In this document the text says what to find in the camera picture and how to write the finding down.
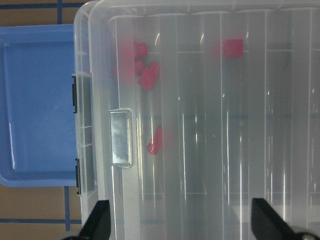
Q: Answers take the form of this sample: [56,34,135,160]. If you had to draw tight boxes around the red block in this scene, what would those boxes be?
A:
[137,62,161,91]
[147,126,163,155]
[120,41,148,59]
[222,39,244,59]
[112,58,145,81]

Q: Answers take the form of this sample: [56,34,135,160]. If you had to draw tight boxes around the blue plastic tray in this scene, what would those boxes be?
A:
[0,24,77,187]

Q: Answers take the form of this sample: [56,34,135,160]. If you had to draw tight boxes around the red block tilted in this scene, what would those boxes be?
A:
[137,62,161,91]

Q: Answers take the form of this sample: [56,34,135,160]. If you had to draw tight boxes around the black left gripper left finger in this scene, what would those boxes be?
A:
[77,200,111,240]

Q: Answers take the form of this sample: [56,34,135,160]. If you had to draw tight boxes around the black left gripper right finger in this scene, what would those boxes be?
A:
[250,198,295,240]

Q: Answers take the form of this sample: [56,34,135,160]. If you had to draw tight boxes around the clear plastic box lid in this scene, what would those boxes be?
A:
[73,0,320,240]

